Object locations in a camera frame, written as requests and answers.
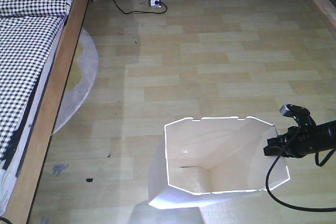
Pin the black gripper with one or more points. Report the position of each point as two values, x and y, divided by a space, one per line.
295 143

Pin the white plastic trash bin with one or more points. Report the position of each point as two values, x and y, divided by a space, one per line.
210 160

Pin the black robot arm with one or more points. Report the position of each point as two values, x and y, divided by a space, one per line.
323 135

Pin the light wooden desk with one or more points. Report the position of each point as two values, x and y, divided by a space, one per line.
326 11

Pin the white floor power socket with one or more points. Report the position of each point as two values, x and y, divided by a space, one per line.
155 3

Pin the round grey yellow rug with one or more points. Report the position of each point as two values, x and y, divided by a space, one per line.
82 75

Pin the black white checkered bedding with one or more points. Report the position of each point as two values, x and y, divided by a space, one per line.
29 31

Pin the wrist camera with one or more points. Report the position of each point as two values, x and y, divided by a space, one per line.
300 114

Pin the wooden bed frame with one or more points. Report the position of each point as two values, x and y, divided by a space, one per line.
20 203

